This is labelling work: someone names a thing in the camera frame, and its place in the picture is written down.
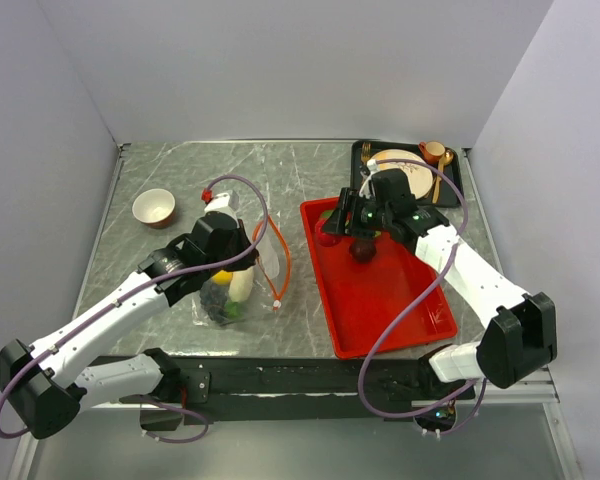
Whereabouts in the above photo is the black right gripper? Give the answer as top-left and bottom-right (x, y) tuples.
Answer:
(320, 188), (392, 242)

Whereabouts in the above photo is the black grape bunch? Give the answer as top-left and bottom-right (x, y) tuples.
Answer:
(199, 281), (228, 325)

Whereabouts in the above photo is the white radish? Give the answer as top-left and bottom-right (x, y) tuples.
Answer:
(228, 267), (255, 303)

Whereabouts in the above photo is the gold fork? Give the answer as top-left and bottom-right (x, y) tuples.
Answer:
(360, 142), (371, 165)

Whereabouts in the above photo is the orange cup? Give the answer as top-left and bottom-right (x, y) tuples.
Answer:
(418, 141), (446, 165)

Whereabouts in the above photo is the white brown bowl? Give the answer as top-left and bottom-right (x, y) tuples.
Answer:
(131, 188), (176, 229)

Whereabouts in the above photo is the dark purple fruit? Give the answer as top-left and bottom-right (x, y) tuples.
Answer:
(349, 238), (377, 264)

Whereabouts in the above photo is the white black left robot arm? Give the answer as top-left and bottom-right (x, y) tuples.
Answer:
(0, 211), (258, 439)

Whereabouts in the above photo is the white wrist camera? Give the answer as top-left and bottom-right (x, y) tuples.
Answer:
(358, 159), (380, 199)
(204, 190), (239, 220)

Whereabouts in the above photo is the yellow pear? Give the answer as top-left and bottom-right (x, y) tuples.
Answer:
(211, 270), (233, 286)

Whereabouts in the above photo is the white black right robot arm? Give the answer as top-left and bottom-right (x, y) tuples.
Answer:
(321, 169), (557, 398)

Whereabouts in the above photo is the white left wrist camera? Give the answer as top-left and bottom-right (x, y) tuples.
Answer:
(204, 190), (239, 220)

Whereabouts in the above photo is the gold spoon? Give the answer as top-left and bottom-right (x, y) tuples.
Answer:
(431, 148), (454, 204)

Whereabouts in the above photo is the cream orange plate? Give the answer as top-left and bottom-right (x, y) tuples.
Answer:
(370, 149), (433, 200)

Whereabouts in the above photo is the red plastic tray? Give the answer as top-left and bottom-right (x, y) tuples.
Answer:
(300, 197), (458, 359)

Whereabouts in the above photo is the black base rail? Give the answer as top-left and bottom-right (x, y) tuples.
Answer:
(114, 349), (481, 435)

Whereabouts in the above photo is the black serving tray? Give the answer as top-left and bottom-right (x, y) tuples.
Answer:
(350, 140), (464, 208)

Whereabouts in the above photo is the red apple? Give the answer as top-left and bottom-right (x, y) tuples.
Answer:
(314, 218), (341, 248)

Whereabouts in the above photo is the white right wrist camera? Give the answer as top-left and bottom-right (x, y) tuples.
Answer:
(358, 159), (380, 199)

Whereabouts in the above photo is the clear zip bag orange zipper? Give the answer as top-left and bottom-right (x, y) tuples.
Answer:
(193, 217), (292, 328)

